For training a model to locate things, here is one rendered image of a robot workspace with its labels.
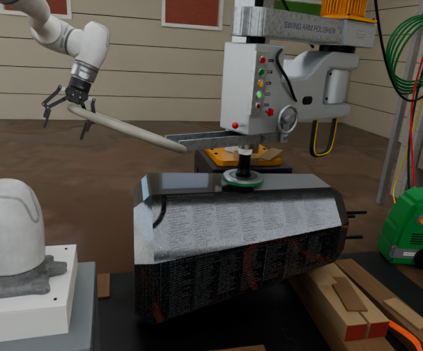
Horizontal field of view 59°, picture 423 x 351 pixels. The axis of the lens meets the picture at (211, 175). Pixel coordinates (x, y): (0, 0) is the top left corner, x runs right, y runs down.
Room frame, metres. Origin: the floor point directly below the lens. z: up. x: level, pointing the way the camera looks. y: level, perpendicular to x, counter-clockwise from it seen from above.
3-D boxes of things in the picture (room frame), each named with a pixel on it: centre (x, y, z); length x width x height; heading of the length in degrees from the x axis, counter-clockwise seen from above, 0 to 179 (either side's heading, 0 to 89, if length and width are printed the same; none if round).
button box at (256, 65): (1.75, -0.19, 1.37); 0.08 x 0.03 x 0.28; 129
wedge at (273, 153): (2.63, -0.43, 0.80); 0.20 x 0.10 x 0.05; 142
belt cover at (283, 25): (2.10, -0.44, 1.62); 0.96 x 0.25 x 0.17; 129
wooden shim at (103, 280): (2.02, 0.66, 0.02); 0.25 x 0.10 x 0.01; 15
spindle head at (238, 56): (1.93, -0.23, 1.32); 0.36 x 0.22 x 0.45; 129
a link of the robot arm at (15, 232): (0.86, 0.52, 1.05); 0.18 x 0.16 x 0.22; 83
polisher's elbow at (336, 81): (2.29, -0.68, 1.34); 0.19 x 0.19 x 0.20
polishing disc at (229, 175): (1.88, -0.17, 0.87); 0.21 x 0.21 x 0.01
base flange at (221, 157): (2.75, -0.22, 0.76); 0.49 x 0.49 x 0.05; 15
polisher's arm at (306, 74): (2.12, -0.48, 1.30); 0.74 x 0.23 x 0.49; 129
